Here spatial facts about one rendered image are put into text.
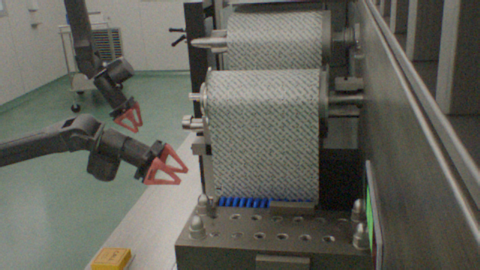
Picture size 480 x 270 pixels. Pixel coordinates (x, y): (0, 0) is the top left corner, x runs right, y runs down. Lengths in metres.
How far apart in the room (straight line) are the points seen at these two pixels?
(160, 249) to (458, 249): 1.01
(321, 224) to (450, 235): 0.75
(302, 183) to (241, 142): 0.16
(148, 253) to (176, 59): 5.91
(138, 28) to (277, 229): 6.25
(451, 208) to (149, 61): 6.94
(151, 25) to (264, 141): 6.05
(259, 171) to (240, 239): 0.18
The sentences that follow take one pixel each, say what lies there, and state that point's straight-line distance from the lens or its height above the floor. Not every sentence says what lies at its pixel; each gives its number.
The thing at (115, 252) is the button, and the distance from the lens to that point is 1.20.
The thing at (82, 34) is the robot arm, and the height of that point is 1.35.
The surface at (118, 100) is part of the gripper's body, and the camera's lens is 1.59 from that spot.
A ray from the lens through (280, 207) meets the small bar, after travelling 1.05.
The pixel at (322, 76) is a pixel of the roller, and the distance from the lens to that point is 1.05.
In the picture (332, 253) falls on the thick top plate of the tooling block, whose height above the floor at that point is 1.03.
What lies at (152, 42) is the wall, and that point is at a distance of 7.09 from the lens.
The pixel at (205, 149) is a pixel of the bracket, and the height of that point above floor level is 1.12.
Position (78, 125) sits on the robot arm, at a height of 1.22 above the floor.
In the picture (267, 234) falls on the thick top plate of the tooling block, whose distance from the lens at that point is 0.99.
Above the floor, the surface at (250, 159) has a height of 1.13.
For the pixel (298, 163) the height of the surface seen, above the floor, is 1.12.
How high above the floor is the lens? 1.56
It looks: 21 degrees down
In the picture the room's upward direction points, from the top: 4 degrees counter-clockwise
